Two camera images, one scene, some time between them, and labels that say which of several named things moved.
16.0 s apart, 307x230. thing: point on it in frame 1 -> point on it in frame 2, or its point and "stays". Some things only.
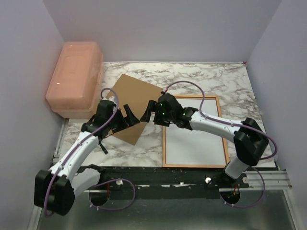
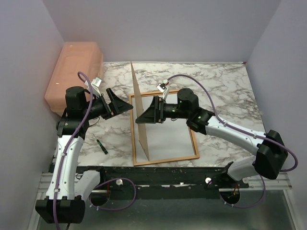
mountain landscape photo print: [185, 146] -> [170, 139]
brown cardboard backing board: [135, 93] -> [142, 132]
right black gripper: [153, 106] stays
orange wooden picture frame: [165, 165] -> [163, 161]
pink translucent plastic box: [74, 90] stays
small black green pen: [105, 150] stays
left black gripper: [129, 120] -> [116, 106]
